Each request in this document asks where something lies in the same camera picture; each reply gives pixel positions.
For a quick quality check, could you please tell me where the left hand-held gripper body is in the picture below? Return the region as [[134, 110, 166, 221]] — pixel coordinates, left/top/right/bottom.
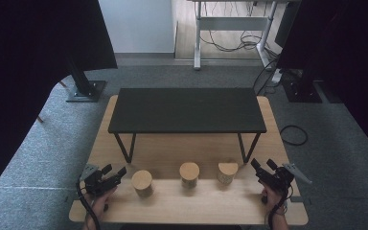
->
[[80, 163, 123, 196]]

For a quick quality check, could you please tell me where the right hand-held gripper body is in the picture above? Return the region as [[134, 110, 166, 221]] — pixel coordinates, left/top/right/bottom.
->
[[257, 162, 313, 193]]

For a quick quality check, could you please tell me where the bamboo-lid jar with brown contents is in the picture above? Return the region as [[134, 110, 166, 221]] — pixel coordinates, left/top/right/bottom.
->
[[130, 169, 155, 198]]

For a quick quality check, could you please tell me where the bamboo-lid jar with white grains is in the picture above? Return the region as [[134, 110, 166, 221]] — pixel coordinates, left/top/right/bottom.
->
[[217, 161, 240, 186]]

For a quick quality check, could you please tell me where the black shelf with hairpin legs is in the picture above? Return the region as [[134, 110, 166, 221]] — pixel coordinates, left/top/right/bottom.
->
[[107, 87, 268, 165]]

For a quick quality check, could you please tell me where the person's left hand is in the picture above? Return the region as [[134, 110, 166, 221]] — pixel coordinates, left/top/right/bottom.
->
[[83, 186, 118, 222]]

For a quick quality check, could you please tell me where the person's right hand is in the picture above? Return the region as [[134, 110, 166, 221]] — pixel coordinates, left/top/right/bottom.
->
[[261, 185, 288, 217]]

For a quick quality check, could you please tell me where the bamboo-lid jar with greenish contents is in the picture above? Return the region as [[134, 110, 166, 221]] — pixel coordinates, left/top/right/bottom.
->
[[178, 161, 201, 190]]

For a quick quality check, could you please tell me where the black stand with dark base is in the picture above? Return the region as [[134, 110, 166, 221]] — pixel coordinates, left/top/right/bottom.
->
[[281, 68, 324, 104]]

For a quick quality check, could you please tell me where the black stand with square base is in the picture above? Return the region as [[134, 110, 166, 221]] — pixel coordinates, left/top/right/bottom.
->
[[64, 57, 107, 104]]

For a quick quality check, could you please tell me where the white power strip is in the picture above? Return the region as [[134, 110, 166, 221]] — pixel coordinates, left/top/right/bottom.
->
[[270, 68, 284, 85]]

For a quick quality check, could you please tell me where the large black curtain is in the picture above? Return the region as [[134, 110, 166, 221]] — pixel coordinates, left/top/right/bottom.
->
[[0, 0, 119, 206]]

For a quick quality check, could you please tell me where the black curtain beside desk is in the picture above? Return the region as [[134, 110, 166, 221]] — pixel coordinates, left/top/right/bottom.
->
[[275, 0, 368, 165]]

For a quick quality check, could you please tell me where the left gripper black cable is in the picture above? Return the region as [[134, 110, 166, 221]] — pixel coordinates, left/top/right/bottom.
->
[[76, 176, 102, 230]]

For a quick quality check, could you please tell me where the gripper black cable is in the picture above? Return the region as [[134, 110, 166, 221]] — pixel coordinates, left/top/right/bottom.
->
[[266, 186, 294, 230], [76, 176, 102, 230]]

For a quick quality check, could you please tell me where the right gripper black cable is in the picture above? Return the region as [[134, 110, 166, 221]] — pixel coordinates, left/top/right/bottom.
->
[[266, 186, 294, 230]]

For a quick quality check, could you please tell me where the looped black floor cable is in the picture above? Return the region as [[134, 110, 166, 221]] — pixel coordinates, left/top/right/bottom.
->
[[279, 124, 309, 148]]

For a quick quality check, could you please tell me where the black power strip cable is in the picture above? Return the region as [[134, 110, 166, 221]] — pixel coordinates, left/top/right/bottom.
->
[[252, 58, 281, 97]]

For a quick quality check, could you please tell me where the tangle of black desk cables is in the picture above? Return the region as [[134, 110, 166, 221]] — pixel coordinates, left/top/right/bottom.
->
[[198, 1, 281, 62]]

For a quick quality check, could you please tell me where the white desk frame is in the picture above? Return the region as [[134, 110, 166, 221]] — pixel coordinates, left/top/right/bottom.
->
[[186, 0, 302, 72]]

